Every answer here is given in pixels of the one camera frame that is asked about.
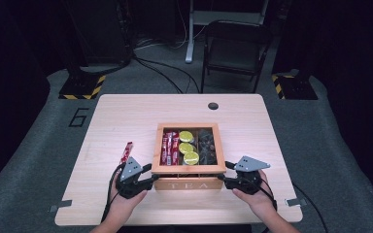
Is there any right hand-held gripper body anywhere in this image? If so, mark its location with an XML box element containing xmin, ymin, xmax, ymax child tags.
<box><xmin>224</xmin><ymin>155</ymin><xmax>272</xmax><ymax>196</ymax></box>

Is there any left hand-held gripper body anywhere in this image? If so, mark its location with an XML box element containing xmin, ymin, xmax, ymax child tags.
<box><xmin>115</xmin><ymin>156</ymin><xmax>153</xmax><ymax>200</ymax></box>

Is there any wooden tea box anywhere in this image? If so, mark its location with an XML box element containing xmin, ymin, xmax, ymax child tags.
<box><xmin>151</xmin><ymin>121</ymin><xmax>227</xmax><ymax>191</ymax></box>

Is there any person's left hand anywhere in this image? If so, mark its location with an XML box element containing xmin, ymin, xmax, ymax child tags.
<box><xmin>109</xmin><ymin>173</ymin><xmax>149</xmax><ymax>218</ymax></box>

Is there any person's right hand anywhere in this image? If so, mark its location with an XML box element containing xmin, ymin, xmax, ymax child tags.
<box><xmin>231</xmin><ymin>169</ymin><xmax>278</xmax><ymax>221</ymax></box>

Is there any red tea sachet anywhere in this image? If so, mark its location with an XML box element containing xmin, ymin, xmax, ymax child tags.
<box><xmin>119</xmin><ymin>141</ymin><xmax>134</xmax><ymax>165</ymax></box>
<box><xmin>160</xmin><ymin>130</ymin><xmax>169</xmax><ymax>166</ymax></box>
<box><xmin>172</xmin><ymin>130</ymin><xmax>181</xmax><ymax>166</ymax></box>
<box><xmin>166</xmin><ymin>130</ymin><xmax>175</xmax><ymax>166</ymax></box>

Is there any yellow lidded pod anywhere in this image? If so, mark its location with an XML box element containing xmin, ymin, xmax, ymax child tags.
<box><xmin>183</xmin><ymin>150</ymin><xmax>200</xmax><ymax>166</ymax></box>
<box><xmin>178</xmin><ymin>130</ymin><xmax>194</xmax><ymax>144</ymax></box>
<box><xmin>178</xmin><ymin>142</ymin><xmax>194</xmax><ymax>155</ymax></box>

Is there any pile of dark tea packets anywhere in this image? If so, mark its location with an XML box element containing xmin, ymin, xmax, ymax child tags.
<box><xmin>197</xmin><ymin>128</ymin><xmax>218</xmax><ymax>166</ymax></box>

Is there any grey tape strip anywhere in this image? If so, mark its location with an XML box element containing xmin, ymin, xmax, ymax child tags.
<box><xmin>49</xmin><ymin>199</ymin><xmax>74</xmax><ymax>214</ymax></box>
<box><xmin>285</xmin><ymin>197</ymin><xmax>308</xmax><ymax>208</ymax></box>

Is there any yellow black striped stand base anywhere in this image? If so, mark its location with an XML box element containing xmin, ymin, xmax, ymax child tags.
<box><xmin>270</xmin><ymin>73</ymin><xmax>319</xmax><ymax>101</ymax></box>
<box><xmin>58</xmin><ymin>74</ymin><xmax>107</xmax><ymax>101</ymax></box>

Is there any black folding chair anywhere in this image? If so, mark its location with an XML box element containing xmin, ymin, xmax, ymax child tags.
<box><xmin>200</xmin><ymin>19</ymin><xmax>274</xmax><ymax>94</ymax></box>

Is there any black cabinet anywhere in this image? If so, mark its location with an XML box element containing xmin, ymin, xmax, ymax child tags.
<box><xmin>65</xmin><ymin>0</ymin><xmax>134</xmax><ymax>67</ymax></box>

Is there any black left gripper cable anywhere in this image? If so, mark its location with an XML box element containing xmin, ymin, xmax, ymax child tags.
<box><xmin>100</xmin><ymin>162</ymin><xmax>126</xmax><ymax>224</ymax></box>

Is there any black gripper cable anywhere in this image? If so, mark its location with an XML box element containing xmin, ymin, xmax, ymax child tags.
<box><xmin>259</xmin><ymin>177</ymin><xmax>330</xmax><ymax>233</ymax></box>
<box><xmin>100</xmin><ymin>162</ymin><xmax>126</xmax><ymax>224</ymax></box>

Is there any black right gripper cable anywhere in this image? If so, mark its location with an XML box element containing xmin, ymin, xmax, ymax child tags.
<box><xmin>259</xmin><ymin>177</ymin><xmax>330</xmax><ymax>233</ymax></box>

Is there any black floor cable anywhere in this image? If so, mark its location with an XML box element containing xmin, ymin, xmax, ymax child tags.
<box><xmin>131</xmin><ymin>55</ymin><xmax>202</xmax><ymax>95</ymax></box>

